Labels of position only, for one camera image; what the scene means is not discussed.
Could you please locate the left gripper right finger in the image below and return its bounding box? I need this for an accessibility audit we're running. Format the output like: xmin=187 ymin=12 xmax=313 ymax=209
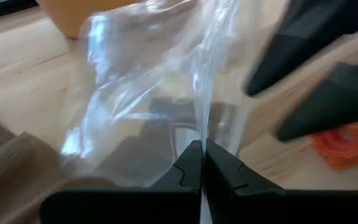
xmin=204 ymin=139 xmax=358 ymax=224

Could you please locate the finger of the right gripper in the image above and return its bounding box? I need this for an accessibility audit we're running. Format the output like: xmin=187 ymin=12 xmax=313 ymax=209
xmin=274 ymin=60 xmax=358 ymax=142
xmin=245 ymin=0 xmax=358 ymax=97

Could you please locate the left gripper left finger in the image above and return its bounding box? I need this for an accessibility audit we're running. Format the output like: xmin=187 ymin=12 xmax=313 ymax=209
xmin=40 ymin=139 xmax=203 ymax=224

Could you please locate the orange elastic bandage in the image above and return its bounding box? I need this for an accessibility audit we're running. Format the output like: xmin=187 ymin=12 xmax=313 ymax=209
xmin=309 ymin=120 xmax=358 ymax=170

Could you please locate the clear plastic zip bag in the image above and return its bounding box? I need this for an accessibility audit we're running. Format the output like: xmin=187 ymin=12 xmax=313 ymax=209
xmin=59 ymin=0 xmax=262 ymax=224

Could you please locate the yellow plastic basket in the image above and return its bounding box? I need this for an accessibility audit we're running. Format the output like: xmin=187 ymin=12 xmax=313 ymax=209
xmin=35 ymin=0 xmax=143 ymax=40

